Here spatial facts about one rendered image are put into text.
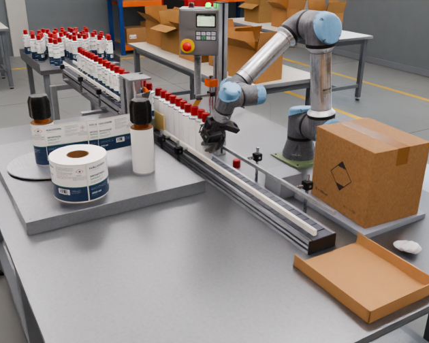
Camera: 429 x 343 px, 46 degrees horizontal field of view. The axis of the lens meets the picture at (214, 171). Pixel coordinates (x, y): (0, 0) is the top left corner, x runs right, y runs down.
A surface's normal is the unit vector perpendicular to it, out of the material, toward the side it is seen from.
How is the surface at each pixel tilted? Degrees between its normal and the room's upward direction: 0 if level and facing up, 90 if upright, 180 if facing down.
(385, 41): 90
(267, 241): 0
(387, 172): 90
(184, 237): 0
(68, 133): 90
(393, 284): 0
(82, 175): 90
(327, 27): 81
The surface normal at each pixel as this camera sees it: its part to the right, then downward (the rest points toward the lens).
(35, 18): 0.50, 0.35
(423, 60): -0.87, 0.19
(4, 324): 0.00, -0.91
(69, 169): -0.10, 0.40
